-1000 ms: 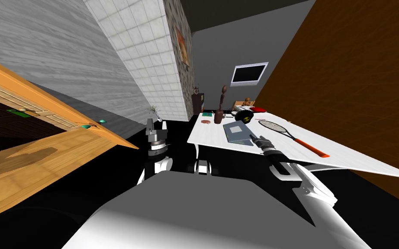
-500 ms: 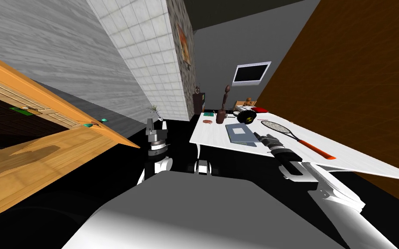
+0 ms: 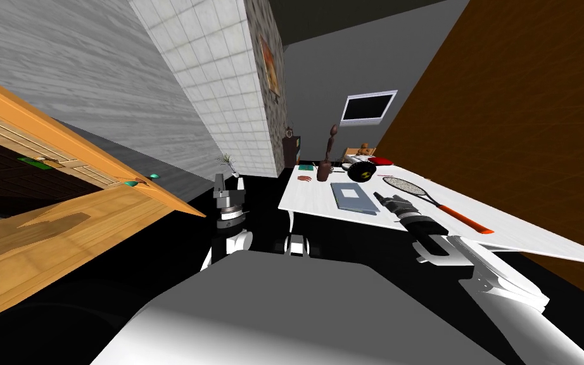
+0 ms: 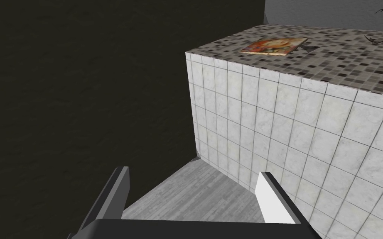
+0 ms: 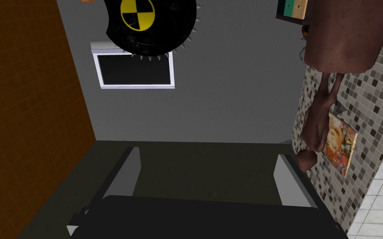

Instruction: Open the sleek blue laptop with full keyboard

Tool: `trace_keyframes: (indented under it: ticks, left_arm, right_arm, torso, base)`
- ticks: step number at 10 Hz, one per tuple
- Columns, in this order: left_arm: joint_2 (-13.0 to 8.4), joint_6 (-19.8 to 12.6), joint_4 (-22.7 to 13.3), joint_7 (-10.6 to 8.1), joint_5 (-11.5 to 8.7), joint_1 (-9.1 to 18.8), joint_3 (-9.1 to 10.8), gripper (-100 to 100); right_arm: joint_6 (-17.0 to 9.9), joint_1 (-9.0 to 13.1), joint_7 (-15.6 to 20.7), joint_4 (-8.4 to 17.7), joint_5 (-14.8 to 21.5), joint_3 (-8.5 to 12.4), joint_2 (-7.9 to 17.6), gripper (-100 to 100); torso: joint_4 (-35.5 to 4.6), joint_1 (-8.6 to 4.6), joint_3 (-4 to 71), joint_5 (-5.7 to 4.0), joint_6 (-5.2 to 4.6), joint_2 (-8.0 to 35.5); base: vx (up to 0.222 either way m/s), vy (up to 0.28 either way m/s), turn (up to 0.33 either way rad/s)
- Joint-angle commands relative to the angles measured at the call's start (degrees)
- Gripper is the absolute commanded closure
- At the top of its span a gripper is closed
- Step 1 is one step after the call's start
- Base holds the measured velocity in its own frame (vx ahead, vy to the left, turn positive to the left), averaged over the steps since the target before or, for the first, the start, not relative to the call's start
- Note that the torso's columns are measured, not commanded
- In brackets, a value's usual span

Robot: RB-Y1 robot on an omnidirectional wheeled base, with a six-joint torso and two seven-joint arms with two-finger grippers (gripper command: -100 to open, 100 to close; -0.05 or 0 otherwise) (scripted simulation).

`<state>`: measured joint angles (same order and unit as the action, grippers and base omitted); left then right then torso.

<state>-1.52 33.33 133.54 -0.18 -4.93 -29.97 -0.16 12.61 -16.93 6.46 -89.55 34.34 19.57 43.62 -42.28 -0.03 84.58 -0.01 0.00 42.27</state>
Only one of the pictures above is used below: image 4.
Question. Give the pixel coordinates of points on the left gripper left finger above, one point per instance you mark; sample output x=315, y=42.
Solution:
x=113, y=196

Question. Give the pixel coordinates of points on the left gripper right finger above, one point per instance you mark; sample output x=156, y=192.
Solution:
x=274, y=202

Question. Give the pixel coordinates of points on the orange picture book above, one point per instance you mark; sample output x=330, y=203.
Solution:
x=274, y=46

